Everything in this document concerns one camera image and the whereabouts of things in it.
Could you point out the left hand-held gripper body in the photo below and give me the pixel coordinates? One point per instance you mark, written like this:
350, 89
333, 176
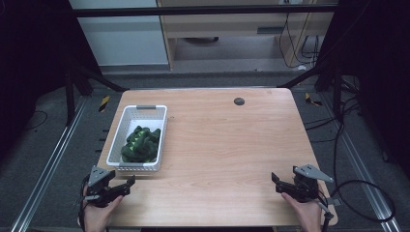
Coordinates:
98, 187

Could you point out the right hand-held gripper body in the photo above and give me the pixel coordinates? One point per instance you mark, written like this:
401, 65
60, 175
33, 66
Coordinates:
306, 185

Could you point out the green plush toy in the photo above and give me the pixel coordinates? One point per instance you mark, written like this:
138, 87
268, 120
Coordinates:
141, 145

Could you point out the white perforated plastic basket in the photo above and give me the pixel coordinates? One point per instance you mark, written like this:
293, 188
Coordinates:
129, 122

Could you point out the person's left hand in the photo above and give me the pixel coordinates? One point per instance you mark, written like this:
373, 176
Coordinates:
96, 217

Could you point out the person's right hand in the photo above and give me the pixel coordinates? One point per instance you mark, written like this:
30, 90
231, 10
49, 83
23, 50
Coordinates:
309, 216

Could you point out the yellow black floor tape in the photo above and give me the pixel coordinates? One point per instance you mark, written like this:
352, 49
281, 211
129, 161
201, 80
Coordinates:
312, 100
104, 103

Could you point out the round dark table grommet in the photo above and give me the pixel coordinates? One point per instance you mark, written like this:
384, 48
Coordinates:
239, 101

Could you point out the black metal stand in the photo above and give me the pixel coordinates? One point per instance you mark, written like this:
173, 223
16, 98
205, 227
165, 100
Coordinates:
69, 96
336, 93

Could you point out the white cabinet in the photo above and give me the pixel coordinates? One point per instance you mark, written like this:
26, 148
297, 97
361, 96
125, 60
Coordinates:
122, 42

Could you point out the black curtain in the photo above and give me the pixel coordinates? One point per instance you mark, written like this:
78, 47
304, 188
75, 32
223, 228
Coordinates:
29, 64
380, 64

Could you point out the light wooden desk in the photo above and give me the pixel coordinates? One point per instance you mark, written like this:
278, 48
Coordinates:
225, 27

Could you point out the aluminium floor rail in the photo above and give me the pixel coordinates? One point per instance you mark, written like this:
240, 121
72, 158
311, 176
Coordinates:
361, 167
48, 167

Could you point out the black horizontal frame bar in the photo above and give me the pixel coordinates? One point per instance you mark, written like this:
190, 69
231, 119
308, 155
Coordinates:
193, 11

